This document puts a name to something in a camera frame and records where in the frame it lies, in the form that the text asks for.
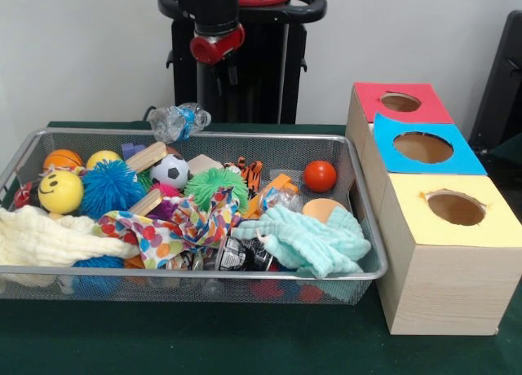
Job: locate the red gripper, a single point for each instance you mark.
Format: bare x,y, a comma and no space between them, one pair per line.
218,47

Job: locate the crushed clear plastic bottle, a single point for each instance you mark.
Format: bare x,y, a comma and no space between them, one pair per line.
175,122

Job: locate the orange striped tiger plush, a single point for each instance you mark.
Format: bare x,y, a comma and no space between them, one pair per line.
251,173

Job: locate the mint green cloth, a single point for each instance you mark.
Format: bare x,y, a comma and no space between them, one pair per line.
310,240

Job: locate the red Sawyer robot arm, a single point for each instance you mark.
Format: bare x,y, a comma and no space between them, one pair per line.
214,8

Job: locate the shallow clear mesh bin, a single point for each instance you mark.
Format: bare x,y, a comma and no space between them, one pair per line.
359,228

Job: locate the wooden box with three holes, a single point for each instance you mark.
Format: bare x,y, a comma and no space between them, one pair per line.
440,277

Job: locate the green furry monster toy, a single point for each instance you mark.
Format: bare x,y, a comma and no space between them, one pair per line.
216,186

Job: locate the orange flat plastic toy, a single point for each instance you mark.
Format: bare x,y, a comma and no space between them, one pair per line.
281,186

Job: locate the red ball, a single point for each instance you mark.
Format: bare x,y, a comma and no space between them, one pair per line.
320,177

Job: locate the blue spiky ball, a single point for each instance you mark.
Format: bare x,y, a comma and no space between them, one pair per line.
99,262
112,187

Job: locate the toy hamburger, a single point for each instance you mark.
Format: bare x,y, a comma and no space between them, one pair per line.
320,209

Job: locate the colourful polka dot cloth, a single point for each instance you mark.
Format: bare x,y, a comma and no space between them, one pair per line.
163,232

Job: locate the orange toy basketball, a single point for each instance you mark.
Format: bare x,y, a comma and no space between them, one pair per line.
64,159

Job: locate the large yellow ball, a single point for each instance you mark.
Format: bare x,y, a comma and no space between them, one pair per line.
61,192

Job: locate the cream yellow cloth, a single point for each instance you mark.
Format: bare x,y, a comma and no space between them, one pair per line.
45,236

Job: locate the dark green table cloth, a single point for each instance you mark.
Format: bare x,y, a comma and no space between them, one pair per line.
204,342

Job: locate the black stand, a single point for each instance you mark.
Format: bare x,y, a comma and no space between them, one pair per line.
502,90

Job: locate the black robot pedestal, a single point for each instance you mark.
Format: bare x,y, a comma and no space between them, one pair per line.
269,73

